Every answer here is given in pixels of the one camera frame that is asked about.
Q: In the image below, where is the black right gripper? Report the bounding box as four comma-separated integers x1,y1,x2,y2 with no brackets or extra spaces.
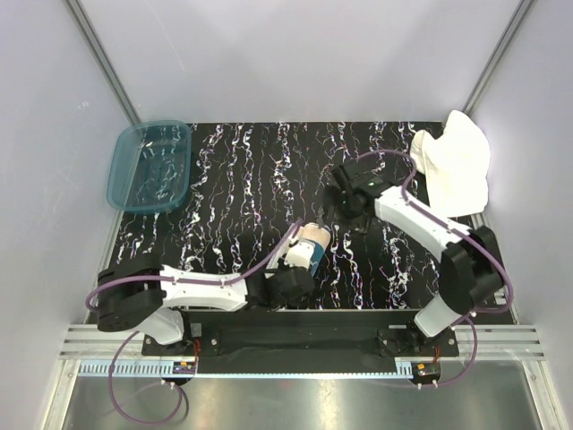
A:
317,185,372,237

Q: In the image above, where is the teal beige Doraemon towel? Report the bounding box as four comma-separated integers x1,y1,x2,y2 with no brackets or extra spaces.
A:
298,223,331,276

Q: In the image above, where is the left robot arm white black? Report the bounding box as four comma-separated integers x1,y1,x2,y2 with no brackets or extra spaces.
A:
87,256,316,355

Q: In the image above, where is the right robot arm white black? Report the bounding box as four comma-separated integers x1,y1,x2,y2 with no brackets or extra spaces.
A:
321,159,509,357

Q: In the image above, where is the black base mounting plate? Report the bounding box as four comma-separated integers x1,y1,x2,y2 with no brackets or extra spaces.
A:
141,310,459,358

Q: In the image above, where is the white towel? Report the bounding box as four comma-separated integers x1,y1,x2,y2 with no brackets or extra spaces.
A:
410,110,491,218

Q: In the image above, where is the left small circuit board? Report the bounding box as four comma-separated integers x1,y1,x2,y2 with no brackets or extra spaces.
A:
173,361,197,374

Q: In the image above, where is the small circuit board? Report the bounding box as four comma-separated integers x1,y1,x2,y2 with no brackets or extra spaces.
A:
415,362,441,377
173,361,197,374

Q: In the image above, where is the right small circuit board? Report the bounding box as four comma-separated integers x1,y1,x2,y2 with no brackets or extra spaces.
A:
415,362,441,377

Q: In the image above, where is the teal transparent plastic bin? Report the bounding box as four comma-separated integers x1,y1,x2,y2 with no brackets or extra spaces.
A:
106,120,192,214

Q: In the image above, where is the aluminium frame rail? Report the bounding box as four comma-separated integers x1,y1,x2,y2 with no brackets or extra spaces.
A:
59,325,544,368

